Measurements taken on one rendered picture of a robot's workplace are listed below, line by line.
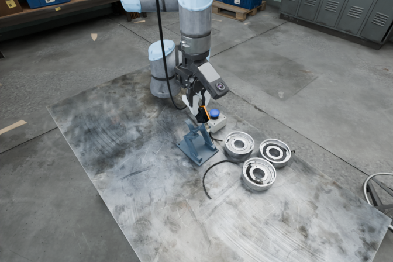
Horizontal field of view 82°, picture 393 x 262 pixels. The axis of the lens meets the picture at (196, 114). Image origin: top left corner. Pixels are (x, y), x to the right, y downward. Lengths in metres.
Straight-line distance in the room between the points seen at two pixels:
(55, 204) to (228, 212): 1.37
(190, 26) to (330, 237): 0.66
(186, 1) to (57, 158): 1.79
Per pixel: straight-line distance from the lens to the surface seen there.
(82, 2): 3.92
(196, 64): 0.59
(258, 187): 0.76
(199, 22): 0.54
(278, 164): 0.82
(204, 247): 0.70
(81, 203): 1.80
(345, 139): 2.32
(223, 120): 0.90
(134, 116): 1.01
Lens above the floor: 1.47
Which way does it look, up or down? 43 degrees down
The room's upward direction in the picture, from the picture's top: straight up
